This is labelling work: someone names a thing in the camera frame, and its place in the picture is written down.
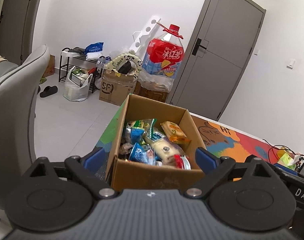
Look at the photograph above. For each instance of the green floor mat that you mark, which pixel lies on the green floor mat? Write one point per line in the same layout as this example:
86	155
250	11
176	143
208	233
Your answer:
43	81

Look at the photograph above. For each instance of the printed brown carton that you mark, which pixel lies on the printed brown carton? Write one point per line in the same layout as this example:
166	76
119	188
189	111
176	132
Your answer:
117	90

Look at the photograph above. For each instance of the tall white perforated board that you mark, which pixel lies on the tall white perforated board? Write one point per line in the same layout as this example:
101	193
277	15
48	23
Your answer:
150	30

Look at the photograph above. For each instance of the small cartons on floor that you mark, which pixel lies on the small cartons on floor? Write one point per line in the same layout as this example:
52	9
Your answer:
49	67

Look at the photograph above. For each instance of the grey chair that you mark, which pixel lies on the grey chair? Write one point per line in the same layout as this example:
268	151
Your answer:
11	117

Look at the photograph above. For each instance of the cream orange snack packet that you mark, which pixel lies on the cream orange snack packet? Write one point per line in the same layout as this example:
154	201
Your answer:
174	131

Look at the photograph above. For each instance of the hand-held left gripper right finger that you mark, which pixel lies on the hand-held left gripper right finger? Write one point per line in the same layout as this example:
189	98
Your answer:
205	158

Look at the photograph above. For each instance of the blue plastic bag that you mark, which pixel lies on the blue plastic bag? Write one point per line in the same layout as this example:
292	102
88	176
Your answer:
94	48

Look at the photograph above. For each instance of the blue snack packet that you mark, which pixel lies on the blue snack packet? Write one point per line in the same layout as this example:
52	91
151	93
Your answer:
139	153
137	133

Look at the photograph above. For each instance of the green white snack packet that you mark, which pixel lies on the green white snack packet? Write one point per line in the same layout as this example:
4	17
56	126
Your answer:
139	124

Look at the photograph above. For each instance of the green tissue box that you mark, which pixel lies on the green tissue box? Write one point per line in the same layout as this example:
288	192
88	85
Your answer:
287	158

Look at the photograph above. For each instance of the black shoe rack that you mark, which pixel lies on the black shoe rack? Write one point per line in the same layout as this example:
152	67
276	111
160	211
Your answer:
64	65

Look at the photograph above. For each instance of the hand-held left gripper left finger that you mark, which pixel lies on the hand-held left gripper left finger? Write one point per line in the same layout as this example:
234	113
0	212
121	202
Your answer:
94	160

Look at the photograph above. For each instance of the short white perforated board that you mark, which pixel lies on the short white perforated board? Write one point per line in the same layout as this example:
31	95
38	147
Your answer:
137	42

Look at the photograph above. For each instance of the colourful cartoon table mat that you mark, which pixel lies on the colourful cartoon table mat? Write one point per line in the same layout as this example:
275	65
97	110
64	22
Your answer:
229	140

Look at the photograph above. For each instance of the white plastic bag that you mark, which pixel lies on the white plastic bag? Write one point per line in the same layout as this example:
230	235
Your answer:
77	87

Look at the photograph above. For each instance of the white wall switch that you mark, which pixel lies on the white wall switch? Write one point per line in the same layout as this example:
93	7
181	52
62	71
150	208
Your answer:
291	63

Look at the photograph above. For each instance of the brown cardboard box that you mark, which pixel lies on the brown cardboard box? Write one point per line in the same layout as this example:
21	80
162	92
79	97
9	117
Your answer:
152	177

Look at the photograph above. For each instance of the black slipper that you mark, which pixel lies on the black slipper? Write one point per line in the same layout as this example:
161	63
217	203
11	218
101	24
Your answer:
48	91

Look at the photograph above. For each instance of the dark grey side door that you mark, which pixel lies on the dark grey side door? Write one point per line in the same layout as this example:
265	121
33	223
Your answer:
16	22

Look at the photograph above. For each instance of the red clear snack packet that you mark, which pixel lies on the red clear snack packet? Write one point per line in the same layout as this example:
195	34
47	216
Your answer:
182	161

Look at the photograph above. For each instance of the grey sofa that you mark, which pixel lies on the grey sofa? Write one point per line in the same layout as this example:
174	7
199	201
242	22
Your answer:
4	70

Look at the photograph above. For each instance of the large iced tea bottle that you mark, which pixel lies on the large iced tea bottle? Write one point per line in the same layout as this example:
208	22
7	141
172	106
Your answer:
162	62

